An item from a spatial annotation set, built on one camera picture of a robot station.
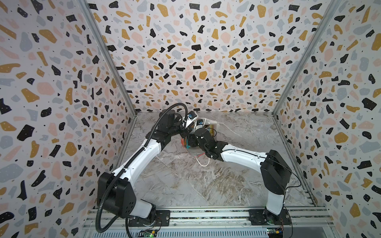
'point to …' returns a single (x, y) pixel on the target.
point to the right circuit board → (275, 232)
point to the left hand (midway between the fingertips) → (194, 121)
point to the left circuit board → (147, 233)
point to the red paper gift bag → (190, 145)
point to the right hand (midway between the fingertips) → (191, 135)
